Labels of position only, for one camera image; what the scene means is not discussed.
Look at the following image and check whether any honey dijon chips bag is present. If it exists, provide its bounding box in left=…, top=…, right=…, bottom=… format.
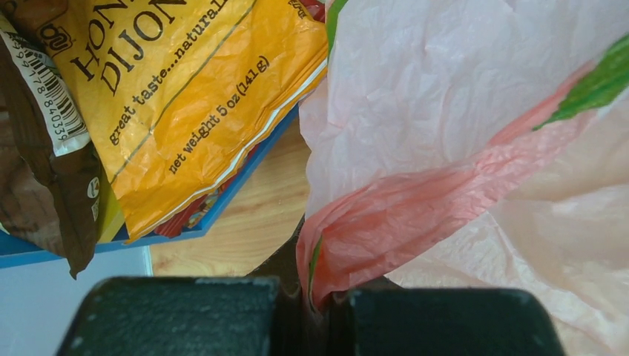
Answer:
left=1, top=1, right=328, bottom=240

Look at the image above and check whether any pink plastic grocery bag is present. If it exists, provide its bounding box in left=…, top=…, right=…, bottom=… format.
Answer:
left=297, top=1, right=628, bottom=355

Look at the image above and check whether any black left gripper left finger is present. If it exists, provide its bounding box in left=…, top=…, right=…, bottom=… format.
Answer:
left=57, top=234, right=307, bottom=355

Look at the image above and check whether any blue pink snack shelf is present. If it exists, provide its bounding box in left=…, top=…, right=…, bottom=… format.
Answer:
left=1, top=106, right=298, bottom=268

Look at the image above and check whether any red patterned snack bag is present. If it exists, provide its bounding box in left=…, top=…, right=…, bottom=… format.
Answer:
left=154, top=1, right=325, bottom=238

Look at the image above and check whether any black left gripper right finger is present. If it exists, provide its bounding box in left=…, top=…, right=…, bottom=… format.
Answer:
left=325, top=277, right=565, bottom=355

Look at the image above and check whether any brown snack bag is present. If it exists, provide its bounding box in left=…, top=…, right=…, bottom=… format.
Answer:
left=1, top=19, right=102, bottom=276

